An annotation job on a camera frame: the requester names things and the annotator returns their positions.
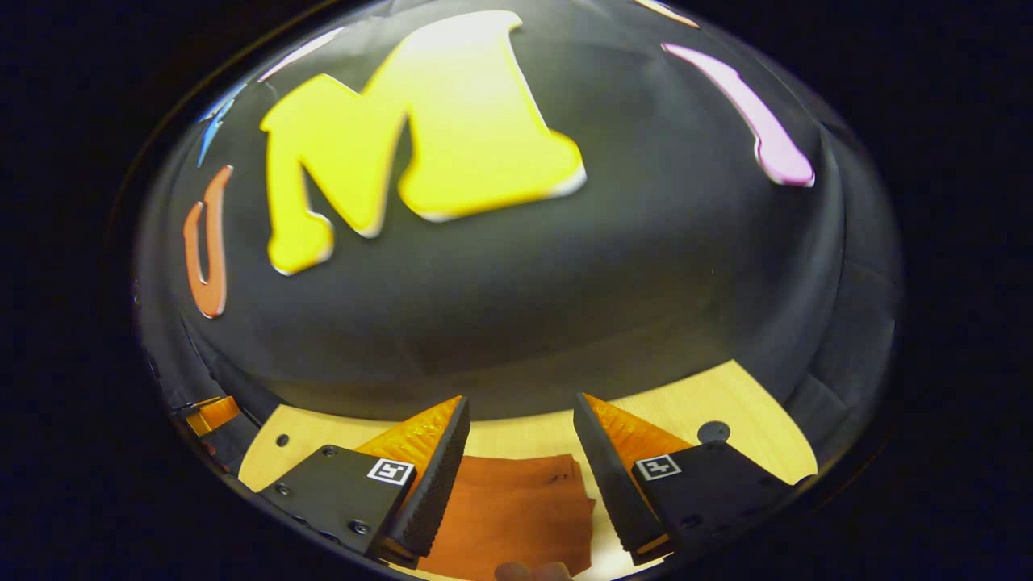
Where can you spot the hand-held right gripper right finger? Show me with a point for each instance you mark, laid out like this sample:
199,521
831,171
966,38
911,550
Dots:
601,476

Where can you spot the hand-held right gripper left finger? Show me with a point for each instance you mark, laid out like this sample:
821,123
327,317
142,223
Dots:
440,484

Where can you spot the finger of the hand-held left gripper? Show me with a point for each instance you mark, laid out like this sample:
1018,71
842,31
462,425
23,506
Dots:
214,415

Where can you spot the orange knitted garment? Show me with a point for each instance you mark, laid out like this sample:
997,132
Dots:
516,508

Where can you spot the black backdrop cloth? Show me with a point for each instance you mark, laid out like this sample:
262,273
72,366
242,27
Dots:
646,282

